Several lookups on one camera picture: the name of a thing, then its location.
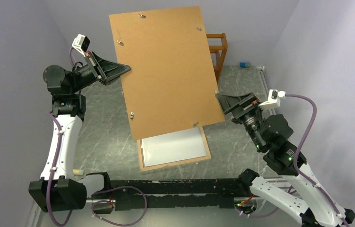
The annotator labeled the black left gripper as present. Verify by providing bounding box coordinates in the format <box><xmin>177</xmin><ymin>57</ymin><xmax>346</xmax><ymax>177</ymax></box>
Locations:
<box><xmin>70</xmin><ymin>51</ymin><xmax>130</xmax><ymax>94</ymax></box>

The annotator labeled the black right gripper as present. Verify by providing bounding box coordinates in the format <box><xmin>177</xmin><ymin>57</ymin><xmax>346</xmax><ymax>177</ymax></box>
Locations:
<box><xmin>214</xmin><ymin>91</ymin><xmax>264</xmax><ymax>149</ymax></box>

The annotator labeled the brown backing board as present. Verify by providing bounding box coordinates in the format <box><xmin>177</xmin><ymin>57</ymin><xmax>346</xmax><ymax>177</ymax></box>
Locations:
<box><xmin>109</xmin><ymin>6</ymin><xmax>225</xmax><ymax>140</ymax></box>

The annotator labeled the wooden picture frame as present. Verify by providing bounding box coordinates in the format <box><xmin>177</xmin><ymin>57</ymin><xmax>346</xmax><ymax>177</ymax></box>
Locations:
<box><xmin>137</xmin><ymin>125</ymin><xmax>212</xmax><ymax>172</ymax></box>

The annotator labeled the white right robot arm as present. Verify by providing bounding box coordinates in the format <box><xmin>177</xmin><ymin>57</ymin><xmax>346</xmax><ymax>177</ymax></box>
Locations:
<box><xmin>216</xmin><ymin>89</ymin><xmax>355</xmax><ymax>227</ymax></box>

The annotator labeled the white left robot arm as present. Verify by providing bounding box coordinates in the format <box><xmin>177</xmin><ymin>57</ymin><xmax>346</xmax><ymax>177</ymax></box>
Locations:
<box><xmin>28</xmin><ymin>51</ymin><xmax>131</xmax><ymax>213</ymax></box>

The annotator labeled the blue capped bottle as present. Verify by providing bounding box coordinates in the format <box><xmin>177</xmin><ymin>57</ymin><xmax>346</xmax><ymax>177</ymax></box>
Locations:
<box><xmin>239</xmin><ymin>62</ymin><xmax>252</xmax><ymax>68</ymax></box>

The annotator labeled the orange wooden shelf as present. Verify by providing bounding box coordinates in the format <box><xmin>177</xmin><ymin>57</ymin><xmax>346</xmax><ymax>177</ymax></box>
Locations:
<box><xmin>206</xmin><ymin>33</ymin><xmax>228</xmax><ymax>83</ymax></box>

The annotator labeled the yellow glue stick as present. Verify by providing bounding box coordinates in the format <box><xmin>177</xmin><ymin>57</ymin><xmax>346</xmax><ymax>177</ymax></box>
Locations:
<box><xmin>73</xmin><ymin>169</ymin><xmax>84</xmax><ymax>176</ymax></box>

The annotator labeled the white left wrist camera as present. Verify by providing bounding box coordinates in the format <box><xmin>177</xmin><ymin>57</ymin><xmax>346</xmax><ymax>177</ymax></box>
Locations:
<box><xmin>71</xmin><ymin>34</ymin><xmax>90</xmax><ymax>57</ymax></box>

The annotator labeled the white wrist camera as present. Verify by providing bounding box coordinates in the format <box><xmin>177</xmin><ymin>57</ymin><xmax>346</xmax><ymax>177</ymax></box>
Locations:
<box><xmin>71</xmin><ymin>34</ymin><xmax>90</xmax><ymax>57</ymax></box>
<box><xmin>259</xmin><ymin>89</ymin><xmax>286</xmax><ymax>110</ymax></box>

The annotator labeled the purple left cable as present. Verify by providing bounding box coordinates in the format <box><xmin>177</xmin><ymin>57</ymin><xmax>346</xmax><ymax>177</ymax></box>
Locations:
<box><xmin>45</xmin><ymin>47</ymin><xmax>148</xmax><ymax>227</ymax></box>

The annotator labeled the purple cable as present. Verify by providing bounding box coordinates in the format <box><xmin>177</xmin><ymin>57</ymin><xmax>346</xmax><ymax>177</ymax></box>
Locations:
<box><xmin>45</xmin><ymin>47</ymin><xmax>148</xmax><ymax>227</ymax></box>
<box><xmin>235</xmin><ymin>93</ymin><xmax>350</xmax><ymax>227</ymax></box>

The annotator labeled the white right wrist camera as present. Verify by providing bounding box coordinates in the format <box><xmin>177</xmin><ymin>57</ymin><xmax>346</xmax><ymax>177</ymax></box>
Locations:
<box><xmin>259</xmin><ymin>89</ymin><xmax>286</xmax><ymax>110</ymax></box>

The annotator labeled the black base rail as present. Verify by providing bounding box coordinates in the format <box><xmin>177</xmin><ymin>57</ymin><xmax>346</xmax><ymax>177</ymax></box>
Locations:
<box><xmin>80</xmin><ymin>178</ymin><xmax>270</xmax><ymax>211</ymax></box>

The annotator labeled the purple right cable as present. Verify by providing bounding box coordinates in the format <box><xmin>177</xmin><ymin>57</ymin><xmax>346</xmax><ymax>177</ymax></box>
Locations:
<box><xmin>235</xmin><ymin>93</ymin><xmax>350</xmax><ymax>227</ymax></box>

